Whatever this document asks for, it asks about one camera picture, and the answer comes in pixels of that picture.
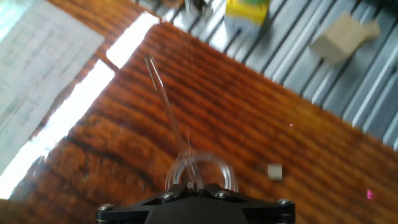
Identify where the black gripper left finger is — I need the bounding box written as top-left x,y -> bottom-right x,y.
96,183 -> 192,223

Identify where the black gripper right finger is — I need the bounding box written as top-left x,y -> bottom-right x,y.
201,183 -> 295,223

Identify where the clear glass rod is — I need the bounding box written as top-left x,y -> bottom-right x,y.
144,55 -> 200,187

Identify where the clear glass beaker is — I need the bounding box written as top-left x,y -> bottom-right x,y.
164,151 -> 239,194

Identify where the small wooden cube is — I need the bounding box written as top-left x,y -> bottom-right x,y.
267,164 -> 284,182

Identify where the brown wood grain board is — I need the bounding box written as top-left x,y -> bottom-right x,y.
0,0 -> 398,224

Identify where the yellow box green button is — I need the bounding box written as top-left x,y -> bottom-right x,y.
224,0 -> 271,34

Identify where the printed paper sheet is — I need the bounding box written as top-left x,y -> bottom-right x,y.
0,0 -> 105,175

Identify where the large wooden block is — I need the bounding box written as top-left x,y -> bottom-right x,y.
309,12 -> 373,66

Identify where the small flat wooden block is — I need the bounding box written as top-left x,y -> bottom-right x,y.
363,18 -> 382,40

